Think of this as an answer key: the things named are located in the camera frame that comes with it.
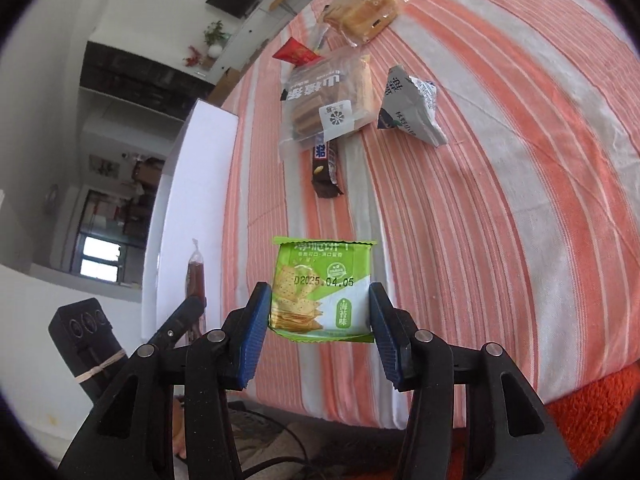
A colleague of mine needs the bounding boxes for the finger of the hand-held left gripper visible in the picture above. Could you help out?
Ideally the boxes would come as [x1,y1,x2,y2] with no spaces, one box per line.
[150,296,207,346]

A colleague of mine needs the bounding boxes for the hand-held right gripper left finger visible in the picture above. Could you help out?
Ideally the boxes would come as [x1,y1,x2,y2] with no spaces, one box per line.
[57,282,273,480]

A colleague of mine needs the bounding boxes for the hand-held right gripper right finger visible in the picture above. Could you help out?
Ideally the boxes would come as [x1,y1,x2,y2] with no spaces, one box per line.
[369,282,581,480]

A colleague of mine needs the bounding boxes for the green cracker packet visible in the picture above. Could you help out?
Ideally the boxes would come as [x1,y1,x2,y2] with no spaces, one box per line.
[267,236,378,345]

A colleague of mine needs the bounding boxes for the red sausage stick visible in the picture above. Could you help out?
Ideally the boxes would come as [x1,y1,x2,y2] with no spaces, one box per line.
[186,239,207,341]

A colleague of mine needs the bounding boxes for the dark framed window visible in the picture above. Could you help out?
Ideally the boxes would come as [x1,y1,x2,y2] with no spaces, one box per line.
[79,187,153,283]

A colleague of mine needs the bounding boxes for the dark brown chocolate bar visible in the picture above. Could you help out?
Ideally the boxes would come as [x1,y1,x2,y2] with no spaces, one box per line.
[309,137,345,200]

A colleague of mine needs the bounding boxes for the orange fluffy cushion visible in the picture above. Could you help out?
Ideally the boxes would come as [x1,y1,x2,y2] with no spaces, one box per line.
[542,360,640,471]

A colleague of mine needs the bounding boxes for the white blue triangular pack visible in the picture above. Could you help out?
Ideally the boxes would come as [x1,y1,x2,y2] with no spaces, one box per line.
[376,65,449,147]

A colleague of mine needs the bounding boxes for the cardboard box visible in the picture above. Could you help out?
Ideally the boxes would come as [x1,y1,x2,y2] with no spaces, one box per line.
[207,66,247,106]

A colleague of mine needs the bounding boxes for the clear bag of biscuits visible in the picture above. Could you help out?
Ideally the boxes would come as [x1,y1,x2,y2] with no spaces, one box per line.
[278,55,373,163]

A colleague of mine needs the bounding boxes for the white television cabinet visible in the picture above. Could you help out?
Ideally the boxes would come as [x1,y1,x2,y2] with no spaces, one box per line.
[200,0,311,91]

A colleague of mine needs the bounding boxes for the green plant in white vase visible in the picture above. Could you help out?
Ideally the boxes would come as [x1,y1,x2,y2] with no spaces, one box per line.
[202,20,232,58]

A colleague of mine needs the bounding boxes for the red snack packet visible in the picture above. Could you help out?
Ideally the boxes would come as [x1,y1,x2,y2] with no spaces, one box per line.
[272,36,321,68]

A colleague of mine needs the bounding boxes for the green yellow snack packet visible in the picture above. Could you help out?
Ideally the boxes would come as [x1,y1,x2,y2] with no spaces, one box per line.
[311,22,332,57]

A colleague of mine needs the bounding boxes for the bagged bread loaf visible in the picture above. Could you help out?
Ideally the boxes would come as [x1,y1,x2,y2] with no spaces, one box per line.
[322,0,401,47]

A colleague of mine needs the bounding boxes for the black cable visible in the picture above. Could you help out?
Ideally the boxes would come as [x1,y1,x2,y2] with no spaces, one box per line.
[227,402,326,478]

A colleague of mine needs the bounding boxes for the black wall cabinet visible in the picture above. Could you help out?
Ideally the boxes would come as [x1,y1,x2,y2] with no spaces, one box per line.
[79,41,213,121]

